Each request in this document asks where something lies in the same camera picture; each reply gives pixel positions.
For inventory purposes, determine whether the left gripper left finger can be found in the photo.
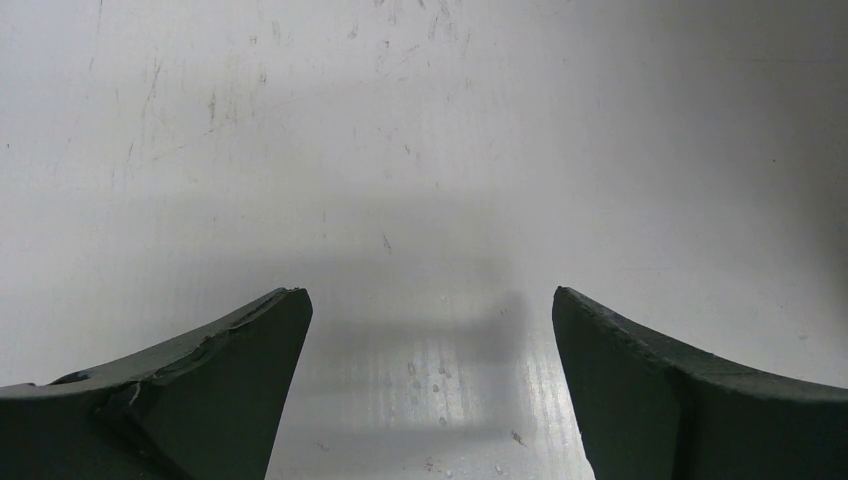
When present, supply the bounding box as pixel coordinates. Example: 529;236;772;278
1;288;313;479

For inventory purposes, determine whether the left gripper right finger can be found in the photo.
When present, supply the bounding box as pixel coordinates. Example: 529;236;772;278
552;287;847;479

